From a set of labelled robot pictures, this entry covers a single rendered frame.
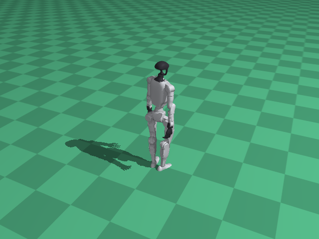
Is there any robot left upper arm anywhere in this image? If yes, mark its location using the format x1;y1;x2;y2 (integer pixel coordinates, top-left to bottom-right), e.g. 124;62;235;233
147;76;155;97

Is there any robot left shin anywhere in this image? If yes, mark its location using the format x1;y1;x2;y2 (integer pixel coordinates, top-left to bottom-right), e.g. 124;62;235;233
148;137;157;163

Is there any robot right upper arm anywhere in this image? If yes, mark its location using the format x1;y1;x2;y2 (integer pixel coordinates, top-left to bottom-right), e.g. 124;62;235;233
165;83;175;109

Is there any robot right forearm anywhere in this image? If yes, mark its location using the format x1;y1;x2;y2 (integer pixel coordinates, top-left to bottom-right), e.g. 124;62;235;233
167;104;175;127

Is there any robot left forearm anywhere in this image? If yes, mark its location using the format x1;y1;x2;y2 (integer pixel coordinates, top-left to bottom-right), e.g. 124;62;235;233
146;95;152;108

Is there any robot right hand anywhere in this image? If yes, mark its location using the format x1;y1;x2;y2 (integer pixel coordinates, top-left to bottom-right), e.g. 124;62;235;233
163;122;173;138

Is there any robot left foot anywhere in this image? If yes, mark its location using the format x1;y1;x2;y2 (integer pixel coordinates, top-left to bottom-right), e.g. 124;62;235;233
151;156;160;168

